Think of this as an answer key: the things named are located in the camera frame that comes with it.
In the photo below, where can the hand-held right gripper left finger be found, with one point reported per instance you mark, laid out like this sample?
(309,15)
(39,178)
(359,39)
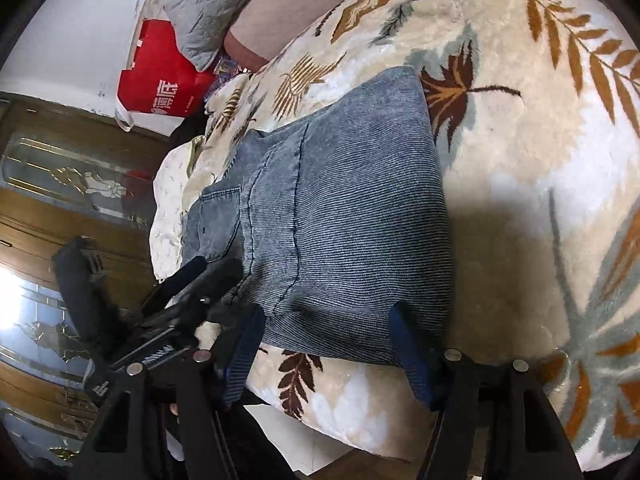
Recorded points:
(245,355)

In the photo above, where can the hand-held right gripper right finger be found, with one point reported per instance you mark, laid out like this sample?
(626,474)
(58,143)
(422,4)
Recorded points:
(410,360)

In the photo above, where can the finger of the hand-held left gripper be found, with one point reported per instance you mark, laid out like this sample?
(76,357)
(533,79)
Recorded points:
(182,277)
(217,280)

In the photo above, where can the grey-blue denim pants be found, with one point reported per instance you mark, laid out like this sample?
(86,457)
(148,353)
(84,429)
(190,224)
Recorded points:
(350,210)

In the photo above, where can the white small-print pillow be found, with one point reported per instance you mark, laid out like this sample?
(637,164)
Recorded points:
(167,195)

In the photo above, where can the wooden door with glass panels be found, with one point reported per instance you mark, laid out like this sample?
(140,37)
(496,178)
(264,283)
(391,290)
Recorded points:
(50,210)

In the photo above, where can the red shopping bag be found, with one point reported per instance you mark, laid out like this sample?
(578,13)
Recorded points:
(155,80)

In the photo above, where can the colourful snack packets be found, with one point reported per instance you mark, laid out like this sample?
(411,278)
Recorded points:
(227,69)

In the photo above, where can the cream leaf-print plush blanket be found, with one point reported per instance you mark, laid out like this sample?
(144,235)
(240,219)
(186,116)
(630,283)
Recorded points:
(525,160)

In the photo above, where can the grey quilted pillow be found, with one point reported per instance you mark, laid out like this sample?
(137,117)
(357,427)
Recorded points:
(210,15)

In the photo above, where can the pink and brown bolster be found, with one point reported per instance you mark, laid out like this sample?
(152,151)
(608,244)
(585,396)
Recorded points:
(295,5)

